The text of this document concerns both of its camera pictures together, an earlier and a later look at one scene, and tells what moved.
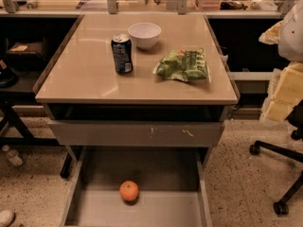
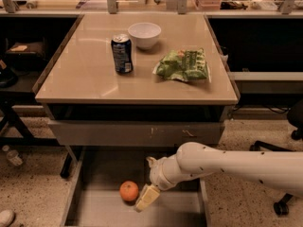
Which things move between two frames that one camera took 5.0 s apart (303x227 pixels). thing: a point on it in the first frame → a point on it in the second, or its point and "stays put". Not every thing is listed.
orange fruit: (129, 191) stays put
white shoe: (7, 217) stays put
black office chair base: (295, 121) stays put
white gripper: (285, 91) → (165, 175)
